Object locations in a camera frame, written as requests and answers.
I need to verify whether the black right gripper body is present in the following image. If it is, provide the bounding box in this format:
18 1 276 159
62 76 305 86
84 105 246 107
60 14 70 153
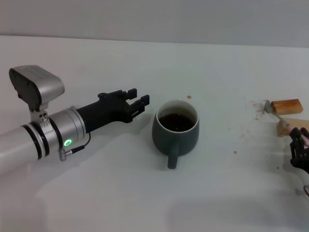
290 146 309 174

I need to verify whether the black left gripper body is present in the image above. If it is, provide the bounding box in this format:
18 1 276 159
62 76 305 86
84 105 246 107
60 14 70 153
76 89 132 134

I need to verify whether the pink handled metal spoon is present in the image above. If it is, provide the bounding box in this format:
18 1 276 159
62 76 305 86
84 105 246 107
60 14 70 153
264 100 309 144

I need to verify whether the grey ceramic cup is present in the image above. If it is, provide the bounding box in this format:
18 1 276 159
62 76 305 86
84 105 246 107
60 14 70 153
151 99 200 170

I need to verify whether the light notched wooden block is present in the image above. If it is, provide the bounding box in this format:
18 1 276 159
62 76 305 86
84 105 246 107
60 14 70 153
277 117 309 138

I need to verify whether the stained rectangular wooden block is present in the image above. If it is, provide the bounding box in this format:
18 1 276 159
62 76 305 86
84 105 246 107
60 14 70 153
270 98 304 116

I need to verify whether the dark coffee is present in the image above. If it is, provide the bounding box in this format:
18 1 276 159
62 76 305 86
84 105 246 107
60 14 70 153
158 112 196 133

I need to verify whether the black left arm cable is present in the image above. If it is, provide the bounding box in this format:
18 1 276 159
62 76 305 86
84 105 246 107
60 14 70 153
59 131 91 162

